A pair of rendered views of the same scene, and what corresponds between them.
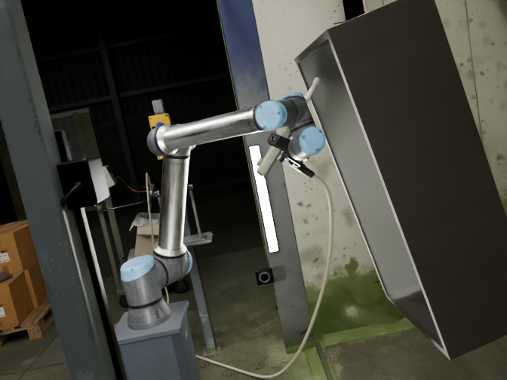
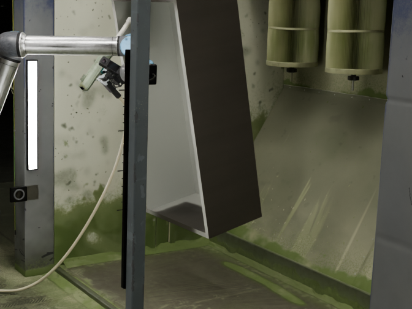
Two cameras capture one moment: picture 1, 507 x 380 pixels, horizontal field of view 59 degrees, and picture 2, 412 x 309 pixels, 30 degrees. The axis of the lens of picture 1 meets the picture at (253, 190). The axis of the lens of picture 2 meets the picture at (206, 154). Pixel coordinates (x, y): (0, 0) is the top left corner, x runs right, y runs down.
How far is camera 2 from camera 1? 2.21 m
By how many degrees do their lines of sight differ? 33
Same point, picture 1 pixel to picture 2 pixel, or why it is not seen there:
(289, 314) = (34, 236)
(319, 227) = (77, 151)
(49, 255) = (140, 102)
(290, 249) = (47, 170)
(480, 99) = not seen: hidden behind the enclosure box
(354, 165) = not seen: hidden behind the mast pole
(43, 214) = (143, 84)
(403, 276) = (160, 194)
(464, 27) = not seen: outside the picture
